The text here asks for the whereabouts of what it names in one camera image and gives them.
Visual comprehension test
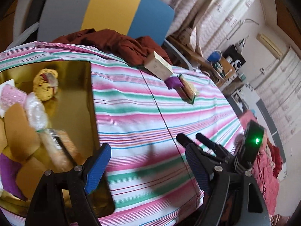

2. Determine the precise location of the black rolled mat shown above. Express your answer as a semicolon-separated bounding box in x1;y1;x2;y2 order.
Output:
24;0;46;30

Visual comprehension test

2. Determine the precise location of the blue desk fan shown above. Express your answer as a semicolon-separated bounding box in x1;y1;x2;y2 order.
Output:
207;50;222;62

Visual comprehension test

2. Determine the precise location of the striped pink green tablecloth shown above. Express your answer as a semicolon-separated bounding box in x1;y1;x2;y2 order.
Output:
1;42;243;225

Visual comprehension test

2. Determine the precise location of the yellow knitted toy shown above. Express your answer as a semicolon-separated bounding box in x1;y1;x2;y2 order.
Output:
33;68;58;101

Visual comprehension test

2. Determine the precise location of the grey yellow blue chair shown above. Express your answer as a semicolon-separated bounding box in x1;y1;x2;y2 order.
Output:
8;0;193;70

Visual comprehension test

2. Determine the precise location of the green white small box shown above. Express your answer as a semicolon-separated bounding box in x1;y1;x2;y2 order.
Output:
178;74;198;105

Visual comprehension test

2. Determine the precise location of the wooden side desk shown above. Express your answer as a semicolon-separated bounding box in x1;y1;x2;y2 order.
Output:
167;36;237;91

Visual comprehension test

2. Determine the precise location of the tan sponge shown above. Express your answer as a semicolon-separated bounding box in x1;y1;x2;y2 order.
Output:
0;119;8;153
16;157;52;200
4;103;40;163

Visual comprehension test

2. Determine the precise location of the pink bedding pile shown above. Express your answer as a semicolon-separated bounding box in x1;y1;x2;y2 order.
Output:
241;110;284;217

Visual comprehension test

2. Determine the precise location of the snack packet green edge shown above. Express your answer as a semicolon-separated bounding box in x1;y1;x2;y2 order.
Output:
39;129;85;173

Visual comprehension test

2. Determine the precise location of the beige cardboard box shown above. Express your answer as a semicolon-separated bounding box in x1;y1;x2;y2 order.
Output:
144;52;173;81

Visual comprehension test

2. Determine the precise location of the wall air conditioner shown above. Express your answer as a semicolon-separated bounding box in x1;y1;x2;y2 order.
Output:
257;33;283;59

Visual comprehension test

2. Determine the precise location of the patterned pink curtain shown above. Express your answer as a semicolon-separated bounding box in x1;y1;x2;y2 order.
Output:
161;0;255;58

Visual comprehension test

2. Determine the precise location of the gold metal tin tray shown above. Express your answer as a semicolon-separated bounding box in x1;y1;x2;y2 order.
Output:
1;61;100;218

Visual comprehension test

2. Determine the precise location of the dark red cloth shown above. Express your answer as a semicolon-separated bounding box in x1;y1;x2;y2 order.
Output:
52;29;172;66

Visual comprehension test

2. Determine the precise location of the white plastic bundle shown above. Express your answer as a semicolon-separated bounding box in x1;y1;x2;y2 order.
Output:
24;92;49;132

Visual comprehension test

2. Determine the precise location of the pink ribbed pack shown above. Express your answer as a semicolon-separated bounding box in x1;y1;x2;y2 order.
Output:
1;85;27;112

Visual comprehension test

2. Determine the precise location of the white foam block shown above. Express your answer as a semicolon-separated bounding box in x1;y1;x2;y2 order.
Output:
0;79;15;118

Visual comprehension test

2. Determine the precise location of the purple cloth pouch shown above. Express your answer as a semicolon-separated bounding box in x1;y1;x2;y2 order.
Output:
1;153;27;201

